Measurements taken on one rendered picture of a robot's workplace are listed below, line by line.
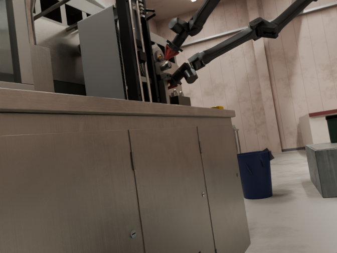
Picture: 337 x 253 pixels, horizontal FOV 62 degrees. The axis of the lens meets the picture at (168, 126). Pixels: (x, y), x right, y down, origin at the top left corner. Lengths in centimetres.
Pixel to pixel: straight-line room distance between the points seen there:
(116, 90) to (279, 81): 856
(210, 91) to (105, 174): 918
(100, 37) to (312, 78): 868
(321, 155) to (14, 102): 295
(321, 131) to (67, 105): 647
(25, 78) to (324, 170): 293
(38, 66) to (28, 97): 50
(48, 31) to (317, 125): 607
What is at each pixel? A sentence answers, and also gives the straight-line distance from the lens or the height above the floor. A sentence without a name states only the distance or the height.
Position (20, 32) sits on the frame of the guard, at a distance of 75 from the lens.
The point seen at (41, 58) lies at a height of 112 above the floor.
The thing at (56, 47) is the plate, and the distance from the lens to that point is 156.
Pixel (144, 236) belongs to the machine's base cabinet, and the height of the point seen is 50.
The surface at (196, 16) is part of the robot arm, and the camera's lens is 153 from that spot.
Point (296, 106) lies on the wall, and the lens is 960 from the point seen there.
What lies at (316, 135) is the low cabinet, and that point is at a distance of 689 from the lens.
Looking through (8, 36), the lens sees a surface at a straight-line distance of 74.
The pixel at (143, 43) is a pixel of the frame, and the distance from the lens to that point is 132.
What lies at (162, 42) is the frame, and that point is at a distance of 248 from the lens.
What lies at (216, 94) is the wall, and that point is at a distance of 980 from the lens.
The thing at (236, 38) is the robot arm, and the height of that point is 126.
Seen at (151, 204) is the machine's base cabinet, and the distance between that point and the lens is 92.
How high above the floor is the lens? 76
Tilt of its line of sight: 4 degrees up
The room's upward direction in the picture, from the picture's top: 8 degrees counter-clockwise
